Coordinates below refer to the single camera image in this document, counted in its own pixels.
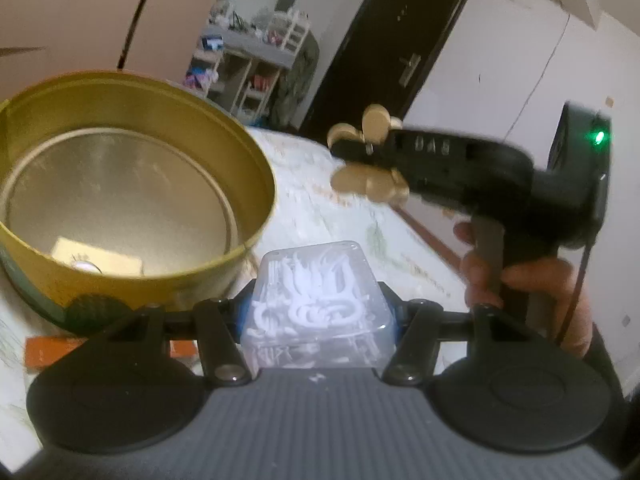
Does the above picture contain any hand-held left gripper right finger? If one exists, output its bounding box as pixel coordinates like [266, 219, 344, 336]
[375, 282, 541, 387]

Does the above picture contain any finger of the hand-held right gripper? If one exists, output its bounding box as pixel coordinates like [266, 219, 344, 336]
[327, 132, 401, 168]

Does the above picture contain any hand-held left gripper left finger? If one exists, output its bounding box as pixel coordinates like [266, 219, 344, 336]
[100, 282, 261, 388]

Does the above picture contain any wooden spoon bundle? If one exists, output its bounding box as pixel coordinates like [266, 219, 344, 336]
[327, 104, 416, 207]

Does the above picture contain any clear box of white picks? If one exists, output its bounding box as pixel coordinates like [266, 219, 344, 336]
[240, 241, 397, 374]

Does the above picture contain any orange packet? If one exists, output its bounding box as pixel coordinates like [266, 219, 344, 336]
[25, 336, 198, 372]

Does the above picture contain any round gold tin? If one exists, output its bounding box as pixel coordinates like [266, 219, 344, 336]
[0, 70, 277, 336]

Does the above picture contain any white desktop rack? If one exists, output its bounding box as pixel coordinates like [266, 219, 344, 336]
[270, 10, 309, 54]

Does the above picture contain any person's right hand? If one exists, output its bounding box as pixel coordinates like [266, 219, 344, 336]
[452, 222, 597, 361]

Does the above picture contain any floral bed sheet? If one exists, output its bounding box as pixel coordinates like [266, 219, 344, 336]
[0, 127, 473, 466]

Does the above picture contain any green hanging jacket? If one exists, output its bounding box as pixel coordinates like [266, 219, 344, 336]
[270, 35, 321, 128]

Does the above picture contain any dark door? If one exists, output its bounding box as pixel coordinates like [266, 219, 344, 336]
[300, 0, 481, 146]

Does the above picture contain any white vanity shelf unit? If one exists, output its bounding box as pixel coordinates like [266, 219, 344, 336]
[185, 22, 301, 126]

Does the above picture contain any brown wardrobe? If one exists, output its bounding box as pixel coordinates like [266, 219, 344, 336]
[0, 0, 236, 102]

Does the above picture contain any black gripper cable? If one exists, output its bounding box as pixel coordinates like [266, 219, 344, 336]
[557, 237, 601, 351]

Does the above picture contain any metal door handle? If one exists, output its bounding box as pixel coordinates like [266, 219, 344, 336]
[397, 52, 422, 87]

